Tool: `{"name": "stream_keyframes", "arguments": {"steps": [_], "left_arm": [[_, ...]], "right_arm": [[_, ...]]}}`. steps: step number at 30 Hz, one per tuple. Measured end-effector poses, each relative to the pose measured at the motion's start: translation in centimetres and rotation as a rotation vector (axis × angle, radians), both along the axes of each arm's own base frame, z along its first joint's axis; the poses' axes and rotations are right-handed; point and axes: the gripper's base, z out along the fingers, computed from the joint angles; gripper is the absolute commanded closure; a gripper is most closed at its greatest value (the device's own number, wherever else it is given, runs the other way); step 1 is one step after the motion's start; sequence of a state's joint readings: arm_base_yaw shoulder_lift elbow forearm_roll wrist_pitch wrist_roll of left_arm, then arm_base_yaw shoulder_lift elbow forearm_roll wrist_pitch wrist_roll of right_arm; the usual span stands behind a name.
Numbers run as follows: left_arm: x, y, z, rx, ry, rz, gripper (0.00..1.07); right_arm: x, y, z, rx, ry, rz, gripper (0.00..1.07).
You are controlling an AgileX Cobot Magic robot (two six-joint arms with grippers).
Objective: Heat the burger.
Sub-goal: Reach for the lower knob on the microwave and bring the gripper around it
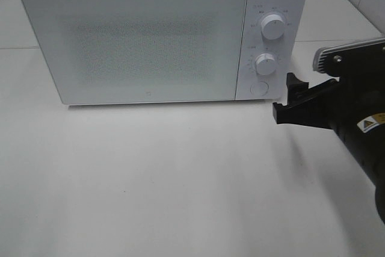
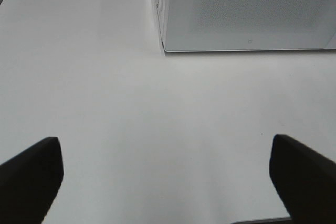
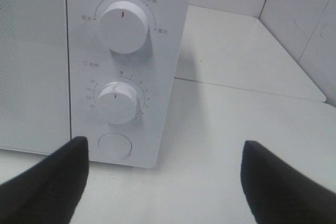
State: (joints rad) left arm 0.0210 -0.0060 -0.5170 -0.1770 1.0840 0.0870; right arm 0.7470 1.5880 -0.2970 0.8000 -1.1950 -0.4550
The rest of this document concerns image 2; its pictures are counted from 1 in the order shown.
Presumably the white microwave door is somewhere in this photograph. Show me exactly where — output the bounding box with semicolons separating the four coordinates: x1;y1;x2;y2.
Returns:
166;0;335;51

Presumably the white microwave oven body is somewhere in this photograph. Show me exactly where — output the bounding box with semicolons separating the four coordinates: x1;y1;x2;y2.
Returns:
154;0;170;52

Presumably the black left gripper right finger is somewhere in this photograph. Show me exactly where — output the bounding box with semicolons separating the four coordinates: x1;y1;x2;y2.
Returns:
269;134;335;223

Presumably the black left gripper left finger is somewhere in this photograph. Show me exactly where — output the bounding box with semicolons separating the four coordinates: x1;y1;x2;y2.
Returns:
1;137;64;223

